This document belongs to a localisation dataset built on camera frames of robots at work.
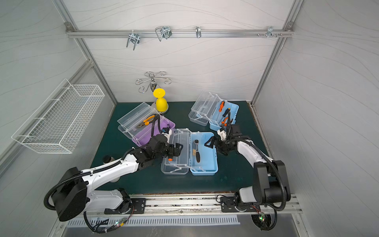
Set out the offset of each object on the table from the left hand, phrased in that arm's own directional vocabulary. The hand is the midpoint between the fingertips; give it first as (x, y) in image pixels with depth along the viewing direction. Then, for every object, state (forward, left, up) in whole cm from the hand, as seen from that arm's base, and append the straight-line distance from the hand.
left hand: (176, 146), depth 81 cm
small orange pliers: (+27, -32, -12) cm, 43 cm away
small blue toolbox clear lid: (+29, -15, -2) cm, 33 cm away
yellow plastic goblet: (+29, +12, +5) cm, 32 cm away
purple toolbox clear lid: (+16, +27, -1) cm, 32 cm away
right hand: (+3, -20, -5) cm, 21 cm away
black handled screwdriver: (+36, -35, -10) cm, 51 cm away
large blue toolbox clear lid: (-9, -2, -3) cm, 10 cm away
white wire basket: (0, +55, +18) cm, 57 cm away
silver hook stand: (+38, +18, +15) cm, 44 cm away
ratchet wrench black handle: (-4, -12, -5) cm, 14 cm away
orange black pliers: (+21, +22, -4) cm, 31 cm away
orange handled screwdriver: (+37, -30, -4) cm, 47 cm away
